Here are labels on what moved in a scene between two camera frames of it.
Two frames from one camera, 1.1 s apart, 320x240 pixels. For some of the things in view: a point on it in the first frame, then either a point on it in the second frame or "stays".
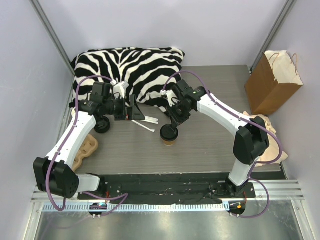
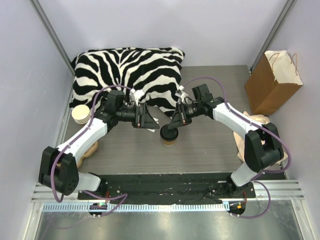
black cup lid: (167, 132) stays
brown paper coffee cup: (169, 143) stays
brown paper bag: (273, 82) stays
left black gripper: (127, 111) → (139, 116)
